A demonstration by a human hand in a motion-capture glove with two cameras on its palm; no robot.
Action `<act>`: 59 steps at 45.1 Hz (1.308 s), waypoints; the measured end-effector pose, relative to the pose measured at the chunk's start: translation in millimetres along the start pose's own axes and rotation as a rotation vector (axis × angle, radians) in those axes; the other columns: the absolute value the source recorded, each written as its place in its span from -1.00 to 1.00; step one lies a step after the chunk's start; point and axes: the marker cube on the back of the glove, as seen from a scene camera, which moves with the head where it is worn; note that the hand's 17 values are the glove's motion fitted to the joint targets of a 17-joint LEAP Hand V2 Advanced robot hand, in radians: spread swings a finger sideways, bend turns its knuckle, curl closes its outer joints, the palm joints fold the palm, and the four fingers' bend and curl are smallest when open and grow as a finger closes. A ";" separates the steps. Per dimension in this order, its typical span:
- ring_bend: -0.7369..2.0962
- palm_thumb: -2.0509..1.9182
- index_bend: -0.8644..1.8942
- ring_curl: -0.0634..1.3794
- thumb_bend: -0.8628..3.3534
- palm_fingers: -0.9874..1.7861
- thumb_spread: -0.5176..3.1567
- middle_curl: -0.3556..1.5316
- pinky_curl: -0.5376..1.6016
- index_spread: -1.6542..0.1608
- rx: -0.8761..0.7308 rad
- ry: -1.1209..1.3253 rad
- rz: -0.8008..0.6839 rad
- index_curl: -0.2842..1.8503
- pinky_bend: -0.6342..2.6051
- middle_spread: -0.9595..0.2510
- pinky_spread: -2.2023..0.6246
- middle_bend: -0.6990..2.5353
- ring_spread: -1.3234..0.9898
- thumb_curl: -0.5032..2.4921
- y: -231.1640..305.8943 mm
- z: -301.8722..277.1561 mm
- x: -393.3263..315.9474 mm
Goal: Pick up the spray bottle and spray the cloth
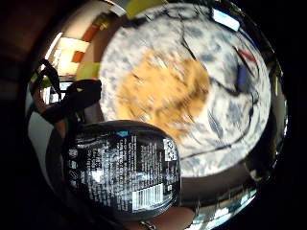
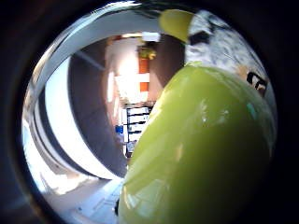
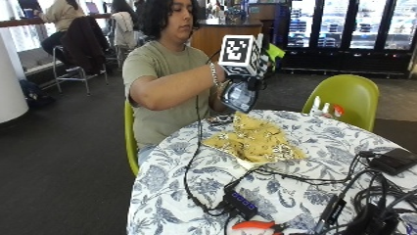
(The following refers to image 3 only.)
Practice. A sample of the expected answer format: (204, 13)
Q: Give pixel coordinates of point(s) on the blue floral tablecloth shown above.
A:
(304, 182)

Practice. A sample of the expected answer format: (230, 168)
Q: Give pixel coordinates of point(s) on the green rounded chair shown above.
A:
(346, 94)

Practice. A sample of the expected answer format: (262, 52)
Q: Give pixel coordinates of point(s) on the metal bar stool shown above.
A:
(80, 75)

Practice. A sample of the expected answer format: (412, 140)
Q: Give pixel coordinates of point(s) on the black hub with blue ports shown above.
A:
(240, 203)

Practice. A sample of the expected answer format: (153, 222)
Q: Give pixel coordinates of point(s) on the dark patterned phone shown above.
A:
(220, 119)

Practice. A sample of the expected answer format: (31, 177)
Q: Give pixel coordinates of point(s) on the yellow patterned cloth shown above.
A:
(256, 140)

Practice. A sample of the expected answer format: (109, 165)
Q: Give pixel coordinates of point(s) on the dark backpack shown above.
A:
(35, 93)

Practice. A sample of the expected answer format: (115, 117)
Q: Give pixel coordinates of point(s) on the black adapter stick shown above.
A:
(330, 212)

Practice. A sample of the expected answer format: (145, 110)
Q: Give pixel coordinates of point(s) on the black flat box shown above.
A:
(394, 160)

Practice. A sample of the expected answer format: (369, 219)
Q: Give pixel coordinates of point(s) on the red capped bottle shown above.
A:
(338, 110)

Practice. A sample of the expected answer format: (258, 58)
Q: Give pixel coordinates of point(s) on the glass door fridge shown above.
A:
(346, 29)

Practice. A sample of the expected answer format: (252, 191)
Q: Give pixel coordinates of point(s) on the blue cup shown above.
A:
(28, 13)

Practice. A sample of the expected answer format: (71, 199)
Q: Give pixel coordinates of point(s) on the green glove tab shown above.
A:
(274, 52)

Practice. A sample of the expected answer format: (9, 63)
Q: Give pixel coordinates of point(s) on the wooden counter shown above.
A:
(217, 37)

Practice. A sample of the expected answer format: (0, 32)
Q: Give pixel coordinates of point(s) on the the person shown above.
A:
(165, 65)

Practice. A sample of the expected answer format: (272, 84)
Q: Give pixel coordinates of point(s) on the small white bottle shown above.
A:
(325, 108)

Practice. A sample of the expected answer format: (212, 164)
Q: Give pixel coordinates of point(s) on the white marker cube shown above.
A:
(237, 50)

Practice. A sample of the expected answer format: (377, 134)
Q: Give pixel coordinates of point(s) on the white round pillar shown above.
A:
(11, 84)

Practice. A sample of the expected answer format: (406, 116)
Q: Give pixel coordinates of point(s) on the green chair with tall back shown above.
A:
(131, 140)

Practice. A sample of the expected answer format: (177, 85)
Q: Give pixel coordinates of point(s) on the white paper sheet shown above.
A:
(249, 163)

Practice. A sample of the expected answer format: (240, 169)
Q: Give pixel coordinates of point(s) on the dark jacket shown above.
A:
(84, 42)

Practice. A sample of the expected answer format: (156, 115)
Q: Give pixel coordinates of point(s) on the white jacket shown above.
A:
(124, 29)

